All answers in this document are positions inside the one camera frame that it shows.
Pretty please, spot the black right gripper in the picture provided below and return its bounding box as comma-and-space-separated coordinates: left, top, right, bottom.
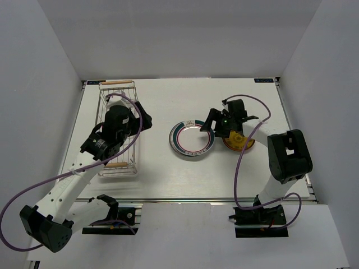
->
200, 108, 234, 138

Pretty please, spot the yellow patterned small plate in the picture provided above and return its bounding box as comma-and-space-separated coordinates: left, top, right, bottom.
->
222, 131, 247, 152

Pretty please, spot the plain white plate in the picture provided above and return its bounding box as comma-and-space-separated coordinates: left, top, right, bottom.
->
169, 119, 215, 157

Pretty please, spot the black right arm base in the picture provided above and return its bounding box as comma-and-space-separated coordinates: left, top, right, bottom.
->
228, 205, 289, 238

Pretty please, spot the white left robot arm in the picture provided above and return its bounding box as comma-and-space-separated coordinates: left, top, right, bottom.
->
20, 101, 152, 253

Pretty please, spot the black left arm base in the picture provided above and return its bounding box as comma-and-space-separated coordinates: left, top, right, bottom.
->
82, 203, 142, 235

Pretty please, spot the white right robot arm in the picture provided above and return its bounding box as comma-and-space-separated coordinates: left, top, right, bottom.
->
200, 98, 313, 224

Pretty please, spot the metal wire dish rack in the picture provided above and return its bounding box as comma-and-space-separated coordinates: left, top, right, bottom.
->
94, 80, 141, 176

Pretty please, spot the aluminium table edge rail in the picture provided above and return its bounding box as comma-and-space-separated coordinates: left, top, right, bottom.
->
274, 76, 318, 203

